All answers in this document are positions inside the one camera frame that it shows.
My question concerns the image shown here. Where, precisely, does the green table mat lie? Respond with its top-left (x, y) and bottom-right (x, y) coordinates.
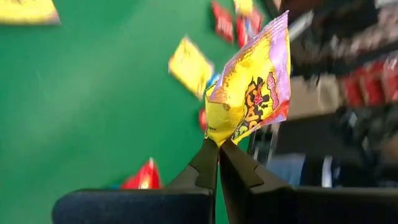
top-left (0, 0), bottom-right (271, 224)

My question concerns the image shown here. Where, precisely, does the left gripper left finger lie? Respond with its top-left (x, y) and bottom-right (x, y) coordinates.
top-left (52, 138), bottom-right (219, 224)

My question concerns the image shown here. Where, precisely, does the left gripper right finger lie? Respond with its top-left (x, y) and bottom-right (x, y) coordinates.
top-left (219, 138), bottom-right (398, 224)

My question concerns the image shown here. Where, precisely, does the yellow Sour Patch candy pack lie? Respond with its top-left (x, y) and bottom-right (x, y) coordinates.
top-left (204, 10), bottom-right (292, 147)
top-left (233, 0), bottom-right (254, 16)
top-left (0, 0), bottom-right (61, 26)
top-left (167, 35), bottom-right (215, 101)

